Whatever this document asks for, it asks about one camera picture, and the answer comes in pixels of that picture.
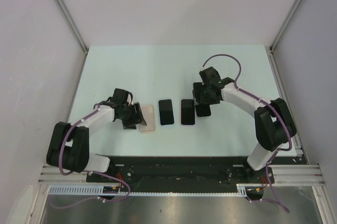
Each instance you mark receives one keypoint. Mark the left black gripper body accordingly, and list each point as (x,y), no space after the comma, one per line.
(128,116)

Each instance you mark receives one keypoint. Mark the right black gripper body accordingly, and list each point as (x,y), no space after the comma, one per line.
(205,96)

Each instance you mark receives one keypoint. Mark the beige phone case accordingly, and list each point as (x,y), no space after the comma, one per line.
(149,118)

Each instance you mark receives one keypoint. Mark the light blue phone case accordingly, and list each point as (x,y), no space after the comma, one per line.
(158,113)

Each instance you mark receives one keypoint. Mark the black phone blue edge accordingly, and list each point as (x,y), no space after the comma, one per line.
(166,112)

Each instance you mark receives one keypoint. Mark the purple phone case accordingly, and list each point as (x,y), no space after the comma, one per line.
(180,113)

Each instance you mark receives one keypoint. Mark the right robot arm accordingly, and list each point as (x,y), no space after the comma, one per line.
(274,125)

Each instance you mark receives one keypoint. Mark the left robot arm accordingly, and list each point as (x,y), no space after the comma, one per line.
(69,148)

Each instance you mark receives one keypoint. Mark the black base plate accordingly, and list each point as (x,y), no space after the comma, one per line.
(180,172)

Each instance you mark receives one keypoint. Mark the white slotted cable duct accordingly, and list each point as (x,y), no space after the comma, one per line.
(109,190)

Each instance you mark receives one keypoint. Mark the left aluminium frame post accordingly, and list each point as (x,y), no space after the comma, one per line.
(69,20)

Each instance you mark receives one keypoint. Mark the aluminium frame post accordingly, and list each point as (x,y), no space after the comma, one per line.
(289,17)
(69,20)

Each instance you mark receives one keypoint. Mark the right aluminium frame post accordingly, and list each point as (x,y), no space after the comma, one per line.
(289,17)

